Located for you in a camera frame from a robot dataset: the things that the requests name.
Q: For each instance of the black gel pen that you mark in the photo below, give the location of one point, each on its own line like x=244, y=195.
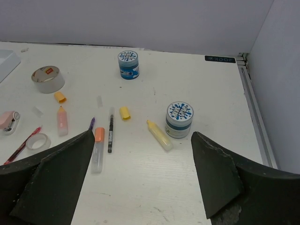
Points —
x=110, y=134

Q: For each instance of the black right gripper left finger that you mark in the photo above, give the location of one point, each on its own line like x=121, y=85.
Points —
x=44, y=189

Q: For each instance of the clear pen cap right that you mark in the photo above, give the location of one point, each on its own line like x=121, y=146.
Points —
x=99, y=101

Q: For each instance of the white compartment tray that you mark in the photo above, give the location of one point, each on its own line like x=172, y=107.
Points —
x=9, y=60

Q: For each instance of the pink mini stapler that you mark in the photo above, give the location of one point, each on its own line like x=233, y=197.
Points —
x=9, y=121

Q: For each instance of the clear pen cap left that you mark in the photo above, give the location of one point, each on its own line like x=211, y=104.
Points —
x=37, y=112

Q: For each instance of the orange capped highlighter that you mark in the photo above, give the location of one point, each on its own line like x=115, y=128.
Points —
x=97, y=155

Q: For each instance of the aluminium table rail right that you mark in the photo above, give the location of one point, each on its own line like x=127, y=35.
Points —
x=264, y=144

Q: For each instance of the clear pen cap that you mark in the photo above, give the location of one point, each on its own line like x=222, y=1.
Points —
x=37, y=112
x=99, y=101

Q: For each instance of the yellow cap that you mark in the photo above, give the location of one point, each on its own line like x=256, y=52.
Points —
x=124, y=113
x=60, y=98

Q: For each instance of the pink highlighter uncapped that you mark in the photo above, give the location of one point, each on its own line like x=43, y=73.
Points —
x=62, y=122

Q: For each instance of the small clear tape roll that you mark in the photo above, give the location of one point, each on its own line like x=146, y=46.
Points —
x=38, y=142

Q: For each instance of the purple gel pen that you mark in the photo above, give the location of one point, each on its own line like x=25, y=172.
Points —
x=92, y=123

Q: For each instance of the yellow cap right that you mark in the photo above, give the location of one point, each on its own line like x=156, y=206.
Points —
x=124, y=113

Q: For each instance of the large clear tape roll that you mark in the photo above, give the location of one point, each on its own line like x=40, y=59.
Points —
x=48, y=79

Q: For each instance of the black logo sticker right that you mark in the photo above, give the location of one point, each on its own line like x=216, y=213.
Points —
x=220, y=59

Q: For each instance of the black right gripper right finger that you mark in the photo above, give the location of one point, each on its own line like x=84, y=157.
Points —
x=238, y=191

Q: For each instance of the yellow cap left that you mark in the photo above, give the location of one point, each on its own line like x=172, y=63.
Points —
x=60, y=98

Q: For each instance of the blue cleaning gel jar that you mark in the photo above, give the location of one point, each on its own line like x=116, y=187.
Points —
x=128, y=64
x=179, y=117

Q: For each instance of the red gel pen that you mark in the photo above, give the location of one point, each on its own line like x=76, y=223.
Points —
x=22, y=146

